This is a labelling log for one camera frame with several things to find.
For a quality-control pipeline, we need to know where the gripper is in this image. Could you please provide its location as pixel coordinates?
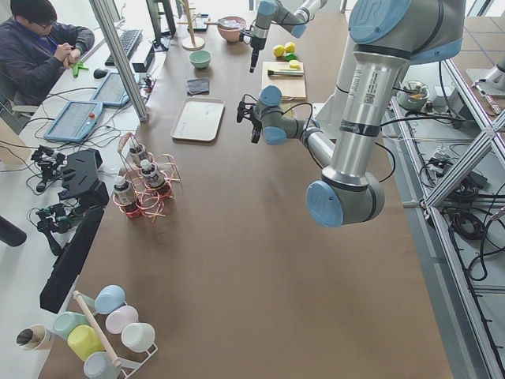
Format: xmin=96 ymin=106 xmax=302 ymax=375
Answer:
xmin=236 ymin=94 xmax=261 ymax=144
xmin=239 ymin=29 xmax=267 ymax=73

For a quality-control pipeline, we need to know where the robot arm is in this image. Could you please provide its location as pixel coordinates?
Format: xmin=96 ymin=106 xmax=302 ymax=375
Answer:
xmin=239 ymin=0 xmax=327 ymax=73
xmin=237 ymin=1 xmax=466 ymax=227

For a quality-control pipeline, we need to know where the beige serving tray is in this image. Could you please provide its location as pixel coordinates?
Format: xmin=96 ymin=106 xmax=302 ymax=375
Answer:
xmin=170 ymin=96 xmax=225 ymax=142

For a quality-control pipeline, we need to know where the yellow lemon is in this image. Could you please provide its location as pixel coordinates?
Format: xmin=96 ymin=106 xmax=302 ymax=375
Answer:
xmin=284 ymin=42 xmax=296 ymax=53
xmin=272 ymin=44 xmax=285 ymax=58

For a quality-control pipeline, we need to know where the steel tongs black tip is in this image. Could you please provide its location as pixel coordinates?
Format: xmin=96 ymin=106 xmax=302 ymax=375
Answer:
xmin=267 ymin=69 xmax=304 ymax=77

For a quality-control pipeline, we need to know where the pink bowl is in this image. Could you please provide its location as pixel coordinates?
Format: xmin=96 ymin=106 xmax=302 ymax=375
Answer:
xmin=218 ymin=16 xmax=246 ymax=43

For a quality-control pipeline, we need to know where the green lime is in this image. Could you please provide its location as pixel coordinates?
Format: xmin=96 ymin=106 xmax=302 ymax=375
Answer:
xmin=283 ymin=52 xmax=297 ymax=62

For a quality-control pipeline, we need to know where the wooden cutting board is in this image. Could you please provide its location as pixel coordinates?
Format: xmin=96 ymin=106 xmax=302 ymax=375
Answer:
xmin=260 ymin=62 xmax=306 ymax=100

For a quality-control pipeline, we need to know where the grey folded cloth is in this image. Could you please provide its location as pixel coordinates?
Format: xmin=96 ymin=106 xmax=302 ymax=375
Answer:
xmin=186 ymin=77 xmax=210 ymax=96

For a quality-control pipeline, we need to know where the green bowl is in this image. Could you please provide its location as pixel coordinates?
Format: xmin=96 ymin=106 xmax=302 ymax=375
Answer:
xmin=189 ymin=50 xmax=211 ymax=69

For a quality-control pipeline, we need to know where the wooden mug tree stand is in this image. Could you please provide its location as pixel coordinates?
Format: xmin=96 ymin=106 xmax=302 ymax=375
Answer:
xmin=178 ymin=0 xmax=205 ymax=51

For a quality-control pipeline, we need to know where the dark drink bottle middle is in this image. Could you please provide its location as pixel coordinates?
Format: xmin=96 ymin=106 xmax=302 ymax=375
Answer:
xmin=140 ymin=159 xmax=164 ymax=189

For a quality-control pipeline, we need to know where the dark drink bottle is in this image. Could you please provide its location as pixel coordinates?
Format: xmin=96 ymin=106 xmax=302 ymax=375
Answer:
xmin=140 ymin=159 xmax=164 ymax=189
xmin=129 ymin=144 xmax=146 ymax=166

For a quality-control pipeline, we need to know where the dark drink bottle back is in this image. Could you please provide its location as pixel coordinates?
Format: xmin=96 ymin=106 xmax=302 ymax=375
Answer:
xmin=129 ymin=144 xmax=146 ymax=166

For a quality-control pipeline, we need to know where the black keyboard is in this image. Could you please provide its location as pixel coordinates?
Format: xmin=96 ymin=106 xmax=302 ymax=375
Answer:
xmin=119 ymin=29 xmax=142 ymax=59

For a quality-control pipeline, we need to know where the blue teach pendant far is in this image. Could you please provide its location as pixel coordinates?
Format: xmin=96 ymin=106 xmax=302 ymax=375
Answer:
xmin=91 ymin=72 xmax=129 ymax=108

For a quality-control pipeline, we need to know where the blue teach pendant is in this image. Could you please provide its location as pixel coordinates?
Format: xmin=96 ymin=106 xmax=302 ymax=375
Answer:
xmin=91 ymin=72 xmax=129 ymax=108
xmin=43 ymin=101 xmax=103 ymax=142

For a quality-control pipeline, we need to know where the black computer mouse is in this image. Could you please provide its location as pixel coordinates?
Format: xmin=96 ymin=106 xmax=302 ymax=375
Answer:
xmin=93 ymin=69 xmax=110 ymax=79

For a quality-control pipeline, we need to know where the brown drink bottle front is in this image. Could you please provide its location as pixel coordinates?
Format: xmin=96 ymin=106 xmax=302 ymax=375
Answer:
xmin=114 ymin=176 xmax=132 ymax=205

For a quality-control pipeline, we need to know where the grey bowl with food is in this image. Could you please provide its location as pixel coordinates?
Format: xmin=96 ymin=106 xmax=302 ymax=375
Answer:
xmin=397 ymin=81 xmax=429 ymax=111

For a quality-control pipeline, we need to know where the blue teach pendant near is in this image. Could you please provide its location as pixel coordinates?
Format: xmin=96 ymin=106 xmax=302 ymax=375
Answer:
xmin=43 ymin=101 xmax=103 ymax=142

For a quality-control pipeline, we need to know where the seated person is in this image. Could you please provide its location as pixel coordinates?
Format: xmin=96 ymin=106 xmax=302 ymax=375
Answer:
xmin=1 ymin=0 xmax=95 ymax=106

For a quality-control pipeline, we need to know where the pink cup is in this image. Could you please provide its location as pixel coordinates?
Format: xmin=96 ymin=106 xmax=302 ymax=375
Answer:
xmin=105 ymin=305 xmax=139 ymax=334

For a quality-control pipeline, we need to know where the white cup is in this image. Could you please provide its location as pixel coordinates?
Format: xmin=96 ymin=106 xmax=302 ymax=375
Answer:
xmin=121 ymin=322 xmax=155 ymax=352

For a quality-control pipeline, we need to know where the mint green cup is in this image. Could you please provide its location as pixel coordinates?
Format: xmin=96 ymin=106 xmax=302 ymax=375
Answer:
xmin=53 ymin=311 xmax=89 ymax=340

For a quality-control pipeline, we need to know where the yellow cup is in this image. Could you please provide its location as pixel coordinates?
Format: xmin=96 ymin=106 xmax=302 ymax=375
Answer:
xmin=67 ymin=325 xmax=104 ymax=362

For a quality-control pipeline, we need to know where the light blue cup front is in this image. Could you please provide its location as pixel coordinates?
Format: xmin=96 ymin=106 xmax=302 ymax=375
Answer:
xmin=84 ymin=351 xmax=120 ymax=379

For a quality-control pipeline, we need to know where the paper cup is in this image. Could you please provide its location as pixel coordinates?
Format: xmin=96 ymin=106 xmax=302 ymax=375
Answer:
xmin=16 ymin=325 xmax=54 ymax=351

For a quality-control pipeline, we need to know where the copper wire bottle rack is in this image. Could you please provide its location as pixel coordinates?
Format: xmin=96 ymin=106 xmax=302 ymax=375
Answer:
xmin=112 ymin=132 xmax=181 ymax=220

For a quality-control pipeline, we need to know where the aluminium frame post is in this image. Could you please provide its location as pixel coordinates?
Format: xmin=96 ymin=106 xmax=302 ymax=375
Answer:
xmin=89 ymin=0 xmax=149 ymax=122

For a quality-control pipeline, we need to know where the black bracket stand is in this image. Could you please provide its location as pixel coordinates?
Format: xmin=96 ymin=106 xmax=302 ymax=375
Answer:
xmin=58 ymin=148 xmax=110 ymax=210

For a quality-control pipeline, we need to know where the white wire cup rack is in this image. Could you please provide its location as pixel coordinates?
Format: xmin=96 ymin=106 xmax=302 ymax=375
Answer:
xmin=72 ymin=291 xmax=159 ymax=378

